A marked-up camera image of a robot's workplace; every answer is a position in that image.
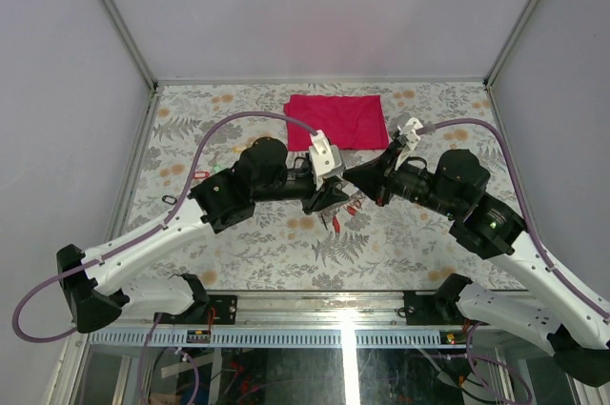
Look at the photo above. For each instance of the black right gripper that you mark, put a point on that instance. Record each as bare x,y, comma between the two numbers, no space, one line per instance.
372,177

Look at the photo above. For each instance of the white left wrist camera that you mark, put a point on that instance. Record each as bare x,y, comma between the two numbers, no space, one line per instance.
325,158

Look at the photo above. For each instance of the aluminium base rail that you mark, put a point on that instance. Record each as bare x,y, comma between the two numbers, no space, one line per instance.
314,309

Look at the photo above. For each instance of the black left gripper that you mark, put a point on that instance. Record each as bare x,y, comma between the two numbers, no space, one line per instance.
328,192

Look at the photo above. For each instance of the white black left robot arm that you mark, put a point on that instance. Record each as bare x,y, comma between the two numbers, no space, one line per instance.
101,283

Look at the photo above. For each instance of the white slotted cable duct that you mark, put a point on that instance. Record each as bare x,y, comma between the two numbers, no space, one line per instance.
278,338

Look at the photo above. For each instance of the red folded cloth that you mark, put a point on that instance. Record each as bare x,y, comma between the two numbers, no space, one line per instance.
353,123

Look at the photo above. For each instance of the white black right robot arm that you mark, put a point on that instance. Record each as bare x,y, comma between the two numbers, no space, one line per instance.
493,231

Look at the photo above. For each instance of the grey disc with key rings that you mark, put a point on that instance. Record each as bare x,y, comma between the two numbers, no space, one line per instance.
344,212

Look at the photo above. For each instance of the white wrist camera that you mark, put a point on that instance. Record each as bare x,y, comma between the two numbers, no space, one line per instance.
407,135
325,158

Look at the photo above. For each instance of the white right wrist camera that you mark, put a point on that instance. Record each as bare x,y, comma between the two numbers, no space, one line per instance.
407,135

